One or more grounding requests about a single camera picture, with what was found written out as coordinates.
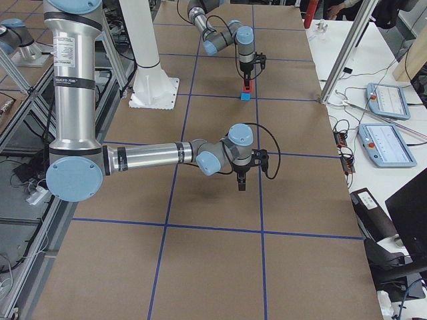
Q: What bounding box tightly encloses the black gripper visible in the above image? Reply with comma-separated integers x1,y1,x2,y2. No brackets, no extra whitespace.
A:
232,156,254,191
239,61,254,89

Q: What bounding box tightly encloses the red wooden block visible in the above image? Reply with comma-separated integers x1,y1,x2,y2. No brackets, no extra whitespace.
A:
242,85,253,93

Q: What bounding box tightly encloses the blue wooden block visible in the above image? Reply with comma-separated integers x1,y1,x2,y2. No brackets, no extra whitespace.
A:
240,92,252,101

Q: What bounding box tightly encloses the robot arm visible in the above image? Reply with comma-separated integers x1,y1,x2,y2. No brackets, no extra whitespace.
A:
187,1,258,92
43,1,256,202

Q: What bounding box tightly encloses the red fire extinguisher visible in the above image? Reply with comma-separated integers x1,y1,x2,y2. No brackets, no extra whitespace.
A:
304,0,318,29

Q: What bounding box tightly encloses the far teach pendant tablet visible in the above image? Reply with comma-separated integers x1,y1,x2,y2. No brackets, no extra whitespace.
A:
366,83,411,120

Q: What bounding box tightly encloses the teach pendant tablet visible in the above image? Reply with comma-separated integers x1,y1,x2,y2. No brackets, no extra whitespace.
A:
358,123,417,168
366,83,411,120

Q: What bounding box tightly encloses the near teach pendant tablet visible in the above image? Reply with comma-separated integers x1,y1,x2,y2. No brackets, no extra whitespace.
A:
358,123,417,168

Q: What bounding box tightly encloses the black computer monitor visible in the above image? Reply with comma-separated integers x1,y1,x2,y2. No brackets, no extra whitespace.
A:
385,169,426,260

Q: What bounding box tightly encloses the white power adapter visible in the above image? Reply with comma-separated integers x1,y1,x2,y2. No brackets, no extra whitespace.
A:
26,186,49,206

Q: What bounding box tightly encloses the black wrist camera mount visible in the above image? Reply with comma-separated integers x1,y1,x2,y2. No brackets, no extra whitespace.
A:
250,149,269,175

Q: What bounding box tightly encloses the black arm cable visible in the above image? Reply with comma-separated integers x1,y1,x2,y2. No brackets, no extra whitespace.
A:
175,0,264,81
222,123,281,180

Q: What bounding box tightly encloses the white camera stand base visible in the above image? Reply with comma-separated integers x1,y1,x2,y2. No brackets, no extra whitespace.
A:
119,0,179,110

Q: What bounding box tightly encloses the aluminium frame post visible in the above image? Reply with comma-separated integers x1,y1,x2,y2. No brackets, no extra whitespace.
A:
320,0,378,104

